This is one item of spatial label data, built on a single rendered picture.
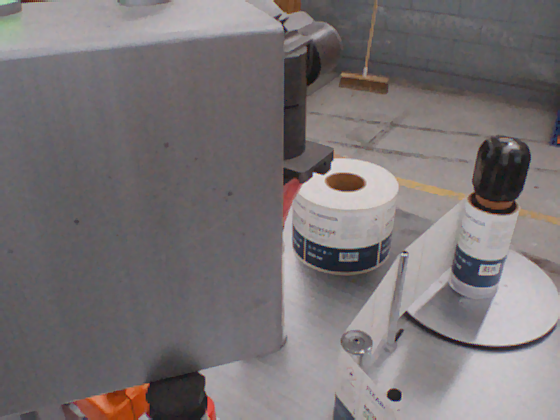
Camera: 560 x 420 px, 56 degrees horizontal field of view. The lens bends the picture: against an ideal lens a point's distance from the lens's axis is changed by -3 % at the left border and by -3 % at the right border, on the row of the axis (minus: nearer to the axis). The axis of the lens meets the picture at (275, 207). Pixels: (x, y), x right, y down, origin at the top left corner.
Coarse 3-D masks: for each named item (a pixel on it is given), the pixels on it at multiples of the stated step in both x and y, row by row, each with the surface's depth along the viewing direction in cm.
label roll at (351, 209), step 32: (352, 160) 111; (320, 192) 100; (352, 192) 100; (384, 192) 100; (320, 224) 98; (352, 224) 97; (384, 224) 100; (320, 256) 102; (352, 256) 100; (384, 256) 105
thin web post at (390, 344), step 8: (400, 256) 77; (408, 256) 77; (400, 264) 78; (400, 272) 78; (400, 280) 79; (400, 288) 80; (400, 296) 81; (392, 304) 82; (400, 304) 82; (392, 312) 83; (392, 320) 83; (392, 328) 84; (392, 336) 85; (384, 344) 87; (392, 344) 86
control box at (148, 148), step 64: (64, 0) 27; (192, 0) 26; (0, 64) 19; (64, 64) 20; (128, 64) 21; (192, 64) 22; (256, 64) 23; (0, 128) 20; (64, 128) 21; (128, 128) 22; (192, 128) 23; (256, 128) 24; (0, 192) 22; (64, 192) 23; (128, 192) 23; (192, 192) 25; (256, 192) 26; (0, 256) 23; (64, 256) 24; (128, 256) 25; (192, 256) 26; (256, 256) 28; (0, 320) 25; (64, 320) 26; (128, 320) 27; (192, 320) 28; (256, 320) 30; (0, 384) 26; (64, 384) 28; (128, 384) 29
